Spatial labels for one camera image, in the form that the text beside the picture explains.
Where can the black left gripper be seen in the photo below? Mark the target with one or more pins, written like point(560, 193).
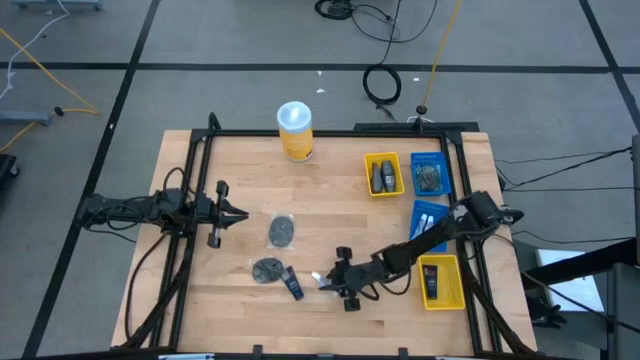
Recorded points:
point(212, 215)

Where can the black floor object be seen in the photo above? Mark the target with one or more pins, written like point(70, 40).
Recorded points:
point(7, 170)

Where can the black metal table frame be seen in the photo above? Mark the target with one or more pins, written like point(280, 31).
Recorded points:
point(350, 133)

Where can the grey deodorant bottle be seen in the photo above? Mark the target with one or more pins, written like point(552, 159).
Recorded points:
point(388, 176)
point(376, 178)

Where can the black metal beam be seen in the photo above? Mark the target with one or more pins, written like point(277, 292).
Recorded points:
point(590, 260)

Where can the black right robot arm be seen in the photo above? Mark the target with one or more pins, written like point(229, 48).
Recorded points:
point(425, 240)

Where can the black flat plate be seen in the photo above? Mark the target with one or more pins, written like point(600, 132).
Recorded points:
point(390, 127)

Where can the black round floor plug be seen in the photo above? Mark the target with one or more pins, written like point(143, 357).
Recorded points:
point(421, 109)

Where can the grey metal stand foot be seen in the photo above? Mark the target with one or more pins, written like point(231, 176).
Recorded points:
point(25, 118)
point(55, 5)

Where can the grey metal cabinet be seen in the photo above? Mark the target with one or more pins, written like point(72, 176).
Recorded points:
point(625, 310)

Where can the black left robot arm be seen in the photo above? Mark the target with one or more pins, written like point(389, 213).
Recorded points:
point(125, 210)

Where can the white flat panel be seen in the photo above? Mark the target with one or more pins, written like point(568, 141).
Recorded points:
point(575, 295)

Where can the yellow plastic basket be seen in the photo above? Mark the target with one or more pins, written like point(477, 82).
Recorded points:
point(452, 285)
point(367, 175)

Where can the orange juice bottle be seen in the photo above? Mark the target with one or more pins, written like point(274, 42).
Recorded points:
point(296, 140)

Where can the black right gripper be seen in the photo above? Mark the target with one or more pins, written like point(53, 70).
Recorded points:
point(360, 275)

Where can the blue plastic basket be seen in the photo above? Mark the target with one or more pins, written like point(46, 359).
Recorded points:
point(417, 207)
point(414, 160)

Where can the dark blue cream tube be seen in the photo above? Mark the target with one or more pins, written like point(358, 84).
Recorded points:
point(293, 285)
point(430, 281)

